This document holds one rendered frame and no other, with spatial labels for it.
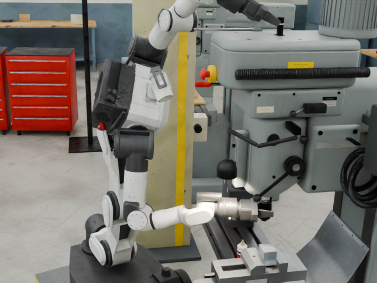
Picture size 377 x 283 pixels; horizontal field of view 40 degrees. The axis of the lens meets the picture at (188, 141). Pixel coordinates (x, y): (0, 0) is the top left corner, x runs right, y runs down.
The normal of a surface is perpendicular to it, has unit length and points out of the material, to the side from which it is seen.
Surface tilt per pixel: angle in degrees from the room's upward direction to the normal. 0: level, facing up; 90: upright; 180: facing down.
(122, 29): 90
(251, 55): 90
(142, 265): 0
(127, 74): 52
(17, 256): 0
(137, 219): 79
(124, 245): 30
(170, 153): 90
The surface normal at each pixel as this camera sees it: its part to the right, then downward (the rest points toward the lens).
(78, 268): 0.03, -0.94
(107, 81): 0.45, -0.33
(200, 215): -0.06, 0.45
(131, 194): -0.17, 0.14
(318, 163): 0.19, 0.34
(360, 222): -0.98, 0.04
